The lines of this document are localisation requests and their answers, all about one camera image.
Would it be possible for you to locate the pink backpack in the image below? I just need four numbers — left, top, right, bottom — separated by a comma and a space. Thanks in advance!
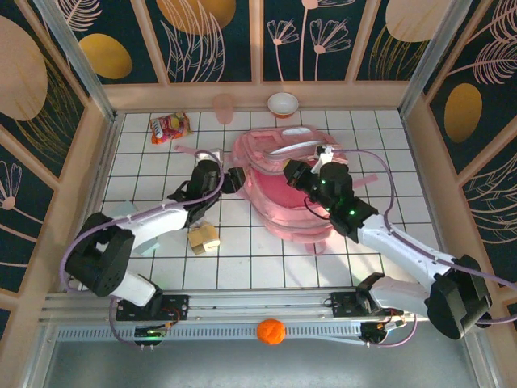
173, 127, 379, 255

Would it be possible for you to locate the tan wooden block toy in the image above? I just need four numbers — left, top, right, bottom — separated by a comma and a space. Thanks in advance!
187, 221, 222, 255

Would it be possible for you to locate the orange snack bag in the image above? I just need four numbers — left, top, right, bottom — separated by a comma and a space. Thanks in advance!
148, 112, 194, 146

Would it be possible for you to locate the pink plastic cup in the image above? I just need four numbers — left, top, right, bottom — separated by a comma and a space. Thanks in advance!
212, 93, 235, 124

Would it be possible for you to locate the white orange bowl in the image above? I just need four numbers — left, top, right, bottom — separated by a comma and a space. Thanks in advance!
267, 91, 299, 120

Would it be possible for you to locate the orange ball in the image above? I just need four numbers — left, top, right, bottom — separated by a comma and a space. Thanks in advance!
256, 318, 287, 347

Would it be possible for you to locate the right small control board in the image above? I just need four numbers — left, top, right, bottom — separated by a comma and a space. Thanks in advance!
360, 321, 405, 344

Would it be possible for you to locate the small control board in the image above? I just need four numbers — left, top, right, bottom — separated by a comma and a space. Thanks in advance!
360, 321, 405, 344
133, 326, 166, 347

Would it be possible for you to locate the left small control board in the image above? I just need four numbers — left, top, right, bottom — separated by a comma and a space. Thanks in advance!
133, 326, 166, 347

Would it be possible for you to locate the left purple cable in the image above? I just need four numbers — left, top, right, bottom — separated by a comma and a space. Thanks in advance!
60, 149, 226, 348

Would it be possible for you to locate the purple cable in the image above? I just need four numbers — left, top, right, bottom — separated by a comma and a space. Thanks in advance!
330, 148, 517, 348
60, 149, 226, 348

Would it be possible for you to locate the thin black wire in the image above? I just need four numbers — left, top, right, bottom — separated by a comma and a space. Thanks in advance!
302, 196, 325, 219

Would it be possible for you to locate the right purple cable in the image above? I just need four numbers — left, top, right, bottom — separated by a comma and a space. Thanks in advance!
330, 148, 517, 348

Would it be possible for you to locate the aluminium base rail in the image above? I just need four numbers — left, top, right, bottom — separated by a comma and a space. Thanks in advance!
38, 287, 473, 324

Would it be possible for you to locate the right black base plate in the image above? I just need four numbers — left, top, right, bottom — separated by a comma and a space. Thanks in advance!
330, 290, 405, 320

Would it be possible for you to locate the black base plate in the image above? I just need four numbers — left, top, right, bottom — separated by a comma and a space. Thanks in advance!
116, 294, 190, 323
330, 290, 405, 320

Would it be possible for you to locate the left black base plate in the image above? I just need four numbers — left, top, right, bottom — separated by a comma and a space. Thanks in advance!
116, 294, 190, 323

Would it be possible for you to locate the slotted grey cable duct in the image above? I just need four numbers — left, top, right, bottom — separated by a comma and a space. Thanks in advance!
54, 322, 367, 344

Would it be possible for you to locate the aluminium corner post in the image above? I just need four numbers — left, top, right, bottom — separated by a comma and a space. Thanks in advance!
34, 0, 119, 122
397, 0, 473, 116

